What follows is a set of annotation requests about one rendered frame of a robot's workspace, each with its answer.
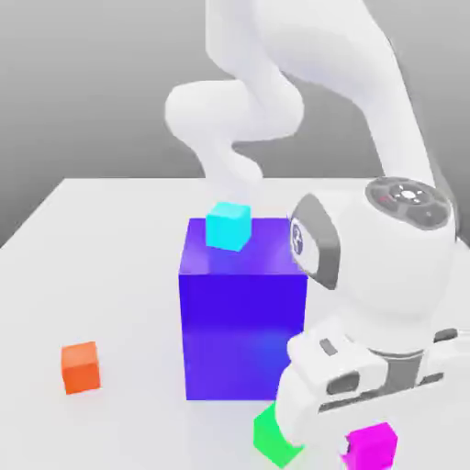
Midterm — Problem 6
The small green cube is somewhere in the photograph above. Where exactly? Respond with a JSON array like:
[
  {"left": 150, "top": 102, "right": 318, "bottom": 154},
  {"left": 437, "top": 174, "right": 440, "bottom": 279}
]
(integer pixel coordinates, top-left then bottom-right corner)
[{"left": 252, "top": 400, "right": 306, "bottom": 470}]

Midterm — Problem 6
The small cyan cube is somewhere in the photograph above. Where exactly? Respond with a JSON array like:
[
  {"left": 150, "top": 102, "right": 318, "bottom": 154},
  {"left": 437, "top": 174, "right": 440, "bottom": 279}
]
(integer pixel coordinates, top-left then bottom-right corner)
[{"left": 205, "top": 200, "right": 252, "bottom": 253}]

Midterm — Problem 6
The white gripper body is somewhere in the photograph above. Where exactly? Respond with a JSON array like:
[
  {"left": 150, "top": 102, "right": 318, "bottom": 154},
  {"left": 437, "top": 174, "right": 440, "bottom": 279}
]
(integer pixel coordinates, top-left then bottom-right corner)
[{"left": 274, "top": 364, "right": 460, "bottom": 470}]

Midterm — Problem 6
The small orange cube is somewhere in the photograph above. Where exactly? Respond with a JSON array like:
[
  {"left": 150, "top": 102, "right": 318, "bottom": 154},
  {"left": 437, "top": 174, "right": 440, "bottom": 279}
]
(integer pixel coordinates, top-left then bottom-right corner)
[{"left": 61, "top": 341, "right": 102, "bottom": 396}]

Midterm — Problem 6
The small magenta cube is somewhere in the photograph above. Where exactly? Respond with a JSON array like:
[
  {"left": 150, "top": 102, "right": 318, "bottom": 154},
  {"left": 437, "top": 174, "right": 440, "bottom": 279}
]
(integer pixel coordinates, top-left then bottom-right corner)
[{"left": 340, "top": 421, "right": 399, "bottom": 470}]

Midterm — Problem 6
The large blue box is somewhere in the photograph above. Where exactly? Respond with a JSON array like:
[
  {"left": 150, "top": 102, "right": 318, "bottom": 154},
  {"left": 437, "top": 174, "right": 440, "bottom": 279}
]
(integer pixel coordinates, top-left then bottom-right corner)
[{"left": 178, "top": 217, "right": 308, "bottom": 402}]

